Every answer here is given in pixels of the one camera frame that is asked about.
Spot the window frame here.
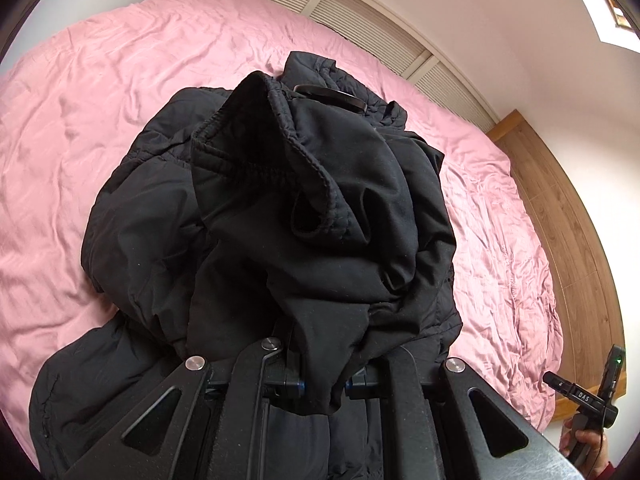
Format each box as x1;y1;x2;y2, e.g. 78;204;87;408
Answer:
605;0;639;36

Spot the black puffer coat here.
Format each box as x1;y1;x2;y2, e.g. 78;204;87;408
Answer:
29;52;462;479

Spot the right hand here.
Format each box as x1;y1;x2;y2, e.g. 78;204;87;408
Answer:
559;414;612;479

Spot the white slatted headboard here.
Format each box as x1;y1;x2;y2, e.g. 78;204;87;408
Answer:
271;0;499;132

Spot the wooden side bed board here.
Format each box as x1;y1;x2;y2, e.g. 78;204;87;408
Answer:
488;110;625;392

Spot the pink bed duvet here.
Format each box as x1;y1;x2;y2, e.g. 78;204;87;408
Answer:
1;0;563;479

